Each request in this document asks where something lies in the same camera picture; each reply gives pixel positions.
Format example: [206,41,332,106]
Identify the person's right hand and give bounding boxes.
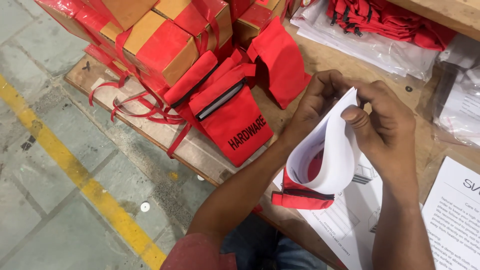
[340,80,418,181]

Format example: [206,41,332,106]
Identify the pile of red zip pouches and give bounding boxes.
[325,0,457,52]

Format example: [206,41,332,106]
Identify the cardboard box with red tape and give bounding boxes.
[152,0,234,54]
[34,0,160,45]
[98,9,200,88]
[232,0,292,50]

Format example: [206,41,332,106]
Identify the white assembly drawing sheet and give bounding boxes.
[273,153,388,270]

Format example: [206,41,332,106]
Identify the white paper sheets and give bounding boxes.
[286,87,363,195]

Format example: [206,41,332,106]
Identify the clear plastic bags with papers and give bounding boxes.
[290,0,440,82]

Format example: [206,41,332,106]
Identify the person's red shirt sleeve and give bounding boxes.
[160,232,238,270]

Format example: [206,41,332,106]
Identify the loose red tape strips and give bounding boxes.
[87,70,193,159]

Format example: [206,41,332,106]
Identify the person's left hand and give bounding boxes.
[282,69,355,151]

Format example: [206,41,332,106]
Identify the small red zip pouch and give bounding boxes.
[271,149,335,210]

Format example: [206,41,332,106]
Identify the wooden board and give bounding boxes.
[386,0,480,43]

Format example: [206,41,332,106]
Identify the white text sheet in sleeve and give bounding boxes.
[419,155,480,270]

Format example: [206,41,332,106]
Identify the red pouch with black print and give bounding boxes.
[188,76,275,168]

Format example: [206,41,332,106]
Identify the clear plastic bag with sheet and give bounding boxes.
[432,34,480,148]

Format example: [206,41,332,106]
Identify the person's blue jeans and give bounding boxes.
[220,213,328,270]

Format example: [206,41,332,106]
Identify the plain red fabric pouch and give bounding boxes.
[247,16,312,110]

